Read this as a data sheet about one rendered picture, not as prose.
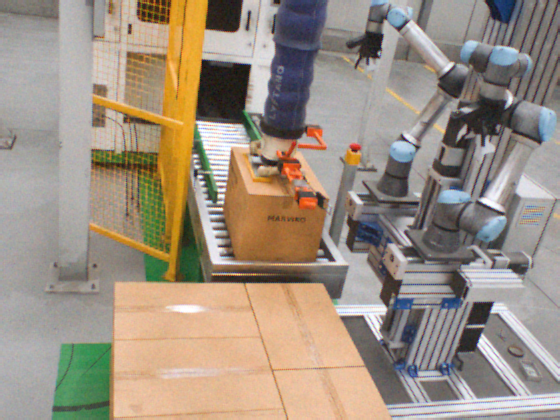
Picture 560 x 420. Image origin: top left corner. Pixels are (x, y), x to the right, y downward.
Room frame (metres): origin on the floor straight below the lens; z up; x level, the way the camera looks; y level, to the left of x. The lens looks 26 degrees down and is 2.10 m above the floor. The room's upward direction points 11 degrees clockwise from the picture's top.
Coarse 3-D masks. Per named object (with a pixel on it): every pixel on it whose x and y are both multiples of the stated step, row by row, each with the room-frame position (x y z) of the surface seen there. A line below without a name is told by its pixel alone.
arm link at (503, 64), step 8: (496, 48) 1.84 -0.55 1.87; (504, 48) 1.83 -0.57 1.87; (512, 48) 1.86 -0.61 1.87; (496, 56) 1.83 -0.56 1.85; (504, 56) 1.82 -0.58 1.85; (512, 56) 1.82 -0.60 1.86; (488, 64) 1.85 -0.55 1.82; (496, 64) 1.82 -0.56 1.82; (504, 64) 1.81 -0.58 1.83; (512, 64) 1.82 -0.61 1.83; (488, 72) 1.84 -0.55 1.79; (496, 72) 1.82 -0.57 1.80; (504, 72) 1.82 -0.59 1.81; (512, 72) 1.84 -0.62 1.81; (488, 80) 1.83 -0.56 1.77; (496, 80) 1.82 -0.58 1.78; (504, 80) 1.82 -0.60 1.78
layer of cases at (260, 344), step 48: (144, 288) 2.15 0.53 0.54; (192, 288) 2.22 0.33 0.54; (240, 288) 2.29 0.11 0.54; (288, 288) 2.37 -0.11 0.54; (144, 336) 1.83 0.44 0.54; (192, 336) 1.89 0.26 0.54; (240, 336) 1.95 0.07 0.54; (288, 336) 2.00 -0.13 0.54; (336, 336) 2.06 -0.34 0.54; (144, 384) 1.58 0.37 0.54; (192, 384) 1.62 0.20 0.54; (240, 384) 1.67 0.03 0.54; (288, 384) 1.72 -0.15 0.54; (336, 384) 1.76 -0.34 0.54
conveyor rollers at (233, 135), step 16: (208, 128) 4.44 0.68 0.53; (224, 128) 4.49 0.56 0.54; (240, 128) 4.54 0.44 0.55; (192, 144) 4.05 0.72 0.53; (208, 144) 4.09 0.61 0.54; (224, 144) 4.13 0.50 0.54; (240, 144) 4.19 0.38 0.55; (224, 160) 3.85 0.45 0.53; (224, 176) 3.58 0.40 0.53; (208, 192) 3.28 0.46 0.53; (224, 192) 3.32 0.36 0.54; (208, 208) 3.03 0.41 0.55; (224, 224) 2.88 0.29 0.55; (224, 240) 2.70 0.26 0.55; (224, 256) 2.60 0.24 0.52; (320, 256) 2.76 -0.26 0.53
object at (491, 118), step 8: (480, 96) 1.84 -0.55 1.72; (488, 104) 1.84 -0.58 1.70; (496, 104) 1.83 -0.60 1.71; (504, 104) 1.85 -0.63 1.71; (488, 112) 1.84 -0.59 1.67; (496, 112) 1.84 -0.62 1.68; (472, 120) 1.85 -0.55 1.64; (480, 120) 1.82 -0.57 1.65; (488, 120) 1.82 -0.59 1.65; (496, 120) 1.83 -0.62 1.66; (472, 128) 1.84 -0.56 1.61; (488, 128) 1.83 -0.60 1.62
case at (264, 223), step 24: (240, 168) 2.76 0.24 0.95; (240, 192) 2.65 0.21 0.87; (264, 192) 2.52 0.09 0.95; (288, 192) 2.57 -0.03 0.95; (240, 216) 2.57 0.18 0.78; (264, 216) 2.50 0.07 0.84; (288, 216) 2.53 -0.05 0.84; (312, 216) 2.57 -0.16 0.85; (240, 240) 2.49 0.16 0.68; (264, 240) 2.50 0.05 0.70; (288, 240) 2.54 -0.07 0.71; (312, 240) 2.58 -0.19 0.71
